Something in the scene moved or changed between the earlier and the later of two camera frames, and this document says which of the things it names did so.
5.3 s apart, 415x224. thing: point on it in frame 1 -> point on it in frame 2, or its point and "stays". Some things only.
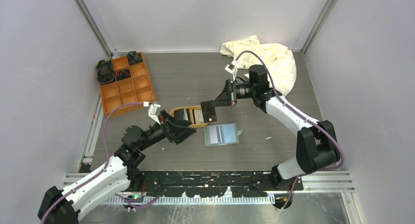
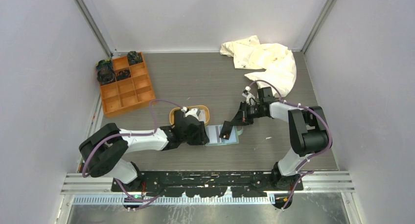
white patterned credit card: [215, 133] stays
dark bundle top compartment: [134, 57] stays
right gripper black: [226, 98] -> [242, 118]
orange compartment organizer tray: [131, 85] stays
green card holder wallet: [220, 134] stays
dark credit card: [208, 111] -> [226, 130]
